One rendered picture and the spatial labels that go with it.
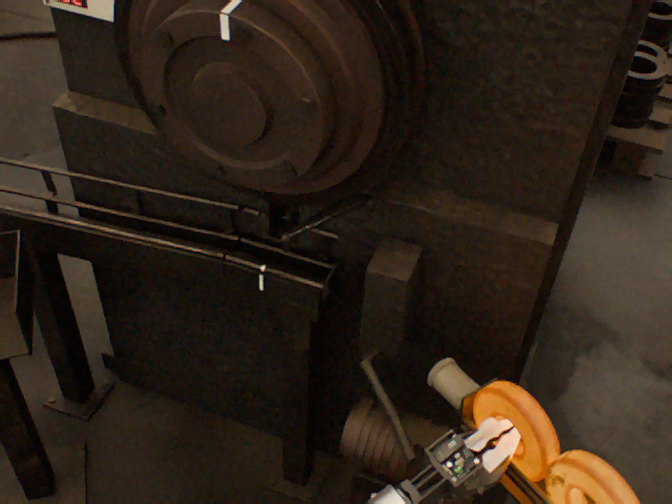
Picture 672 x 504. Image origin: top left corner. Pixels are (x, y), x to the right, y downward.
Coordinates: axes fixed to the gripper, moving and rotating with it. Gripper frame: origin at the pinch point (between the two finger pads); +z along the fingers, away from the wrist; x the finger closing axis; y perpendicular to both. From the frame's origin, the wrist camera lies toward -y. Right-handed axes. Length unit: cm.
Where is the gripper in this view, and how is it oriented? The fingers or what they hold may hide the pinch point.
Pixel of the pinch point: (514, 428)
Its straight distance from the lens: 126.6
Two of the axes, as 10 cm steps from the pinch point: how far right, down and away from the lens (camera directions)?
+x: -5.7, -6.0, 5.7
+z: 8.0, -5.7, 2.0
